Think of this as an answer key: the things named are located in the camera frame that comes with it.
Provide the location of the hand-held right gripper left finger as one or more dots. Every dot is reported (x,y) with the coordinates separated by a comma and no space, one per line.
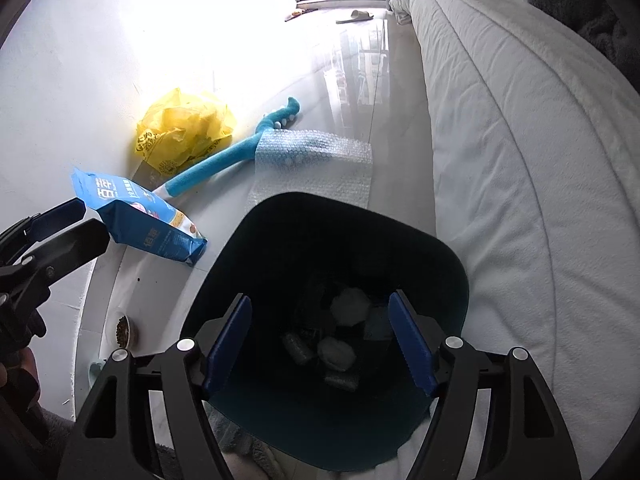
(230,345)

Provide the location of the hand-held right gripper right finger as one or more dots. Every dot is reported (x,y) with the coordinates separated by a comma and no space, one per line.
(411,345)

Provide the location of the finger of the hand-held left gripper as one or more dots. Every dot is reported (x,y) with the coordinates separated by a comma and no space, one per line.
(55,217)
(75,245)

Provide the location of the blue pet food bag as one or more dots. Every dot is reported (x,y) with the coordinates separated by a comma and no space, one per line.
(140,220)

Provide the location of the white tissue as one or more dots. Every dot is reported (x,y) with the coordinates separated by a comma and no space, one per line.
(335,351)
(350,305)

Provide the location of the small clear wrapper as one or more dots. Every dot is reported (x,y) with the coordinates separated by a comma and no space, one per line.
(341,381)

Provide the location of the dark trash bin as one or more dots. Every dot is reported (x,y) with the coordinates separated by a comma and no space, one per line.
(310,240)

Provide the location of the person's left hand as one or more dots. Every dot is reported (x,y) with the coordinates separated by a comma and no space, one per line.
(29,370)

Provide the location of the grey square card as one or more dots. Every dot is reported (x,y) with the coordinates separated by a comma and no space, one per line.
(378,326)

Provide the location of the person's leg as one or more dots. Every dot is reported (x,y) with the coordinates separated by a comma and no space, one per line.
(240,442)

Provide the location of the pet food bowl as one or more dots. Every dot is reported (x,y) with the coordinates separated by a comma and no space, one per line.
(122,331)

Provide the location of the yellow plastic bag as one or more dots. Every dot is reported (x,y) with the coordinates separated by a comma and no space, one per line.
(180,130)

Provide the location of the blue plush stick toy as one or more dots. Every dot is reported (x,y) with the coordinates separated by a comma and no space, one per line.
(220,160)

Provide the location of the bubble wrap sheet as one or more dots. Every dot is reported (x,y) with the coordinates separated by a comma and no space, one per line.
(310,165)

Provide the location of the bed with white quilted cover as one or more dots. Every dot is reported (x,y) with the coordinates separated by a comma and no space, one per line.
(525,160)

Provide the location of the brown slipper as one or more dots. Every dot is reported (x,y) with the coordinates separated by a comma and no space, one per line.
(295,13)

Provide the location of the beige slipper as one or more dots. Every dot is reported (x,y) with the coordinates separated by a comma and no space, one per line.
(355,16)

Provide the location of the dark grey fleece blanket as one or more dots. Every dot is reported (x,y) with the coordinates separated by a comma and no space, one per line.
(600,5)

